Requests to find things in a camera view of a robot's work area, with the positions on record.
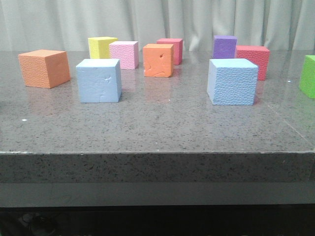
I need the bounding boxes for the yellow foam cube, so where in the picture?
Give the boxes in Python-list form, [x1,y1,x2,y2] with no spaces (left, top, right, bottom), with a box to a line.
[88,36,118,59]

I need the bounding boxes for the large orange foam cube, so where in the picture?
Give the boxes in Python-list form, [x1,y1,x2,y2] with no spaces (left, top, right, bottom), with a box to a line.
[18,49,70,89]

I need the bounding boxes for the grey curtain backdrop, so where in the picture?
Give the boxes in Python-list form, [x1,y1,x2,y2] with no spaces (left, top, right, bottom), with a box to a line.
[0,0,315,51]

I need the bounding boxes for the purple foam cube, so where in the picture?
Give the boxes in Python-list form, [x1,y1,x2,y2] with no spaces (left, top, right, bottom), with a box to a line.
[212,35,237,59]

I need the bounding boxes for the right red foam cube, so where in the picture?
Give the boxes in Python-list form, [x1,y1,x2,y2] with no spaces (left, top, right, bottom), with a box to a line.
[235,45,270,81]

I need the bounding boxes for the pink foam cube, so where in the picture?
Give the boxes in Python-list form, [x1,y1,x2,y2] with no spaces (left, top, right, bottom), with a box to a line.
[109,41,139,69]

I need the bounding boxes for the small orange foam cube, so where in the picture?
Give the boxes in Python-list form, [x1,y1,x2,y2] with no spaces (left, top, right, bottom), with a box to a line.
[143,44,173,77]

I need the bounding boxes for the textured light blue foam cube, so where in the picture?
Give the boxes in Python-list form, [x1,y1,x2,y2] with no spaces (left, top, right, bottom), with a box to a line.
[207,59,258,105]

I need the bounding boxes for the green foam cube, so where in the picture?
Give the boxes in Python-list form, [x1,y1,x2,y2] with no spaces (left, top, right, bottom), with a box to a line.
[299,55,315,98]

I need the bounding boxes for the red foam cube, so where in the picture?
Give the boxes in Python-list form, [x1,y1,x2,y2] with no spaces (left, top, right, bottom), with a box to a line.
[157,38,183,65]
[235,45,270,81]

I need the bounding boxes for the smooth light blue foam cube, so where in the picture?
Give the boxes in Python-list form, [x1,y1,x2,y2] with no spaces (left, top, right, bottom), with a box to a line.
[76,59,122,103]

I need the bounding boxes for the rear red foam cube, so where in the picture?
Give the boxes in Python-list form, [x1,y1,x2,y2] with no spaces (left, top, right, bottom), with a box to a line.
[157,38,183,65]

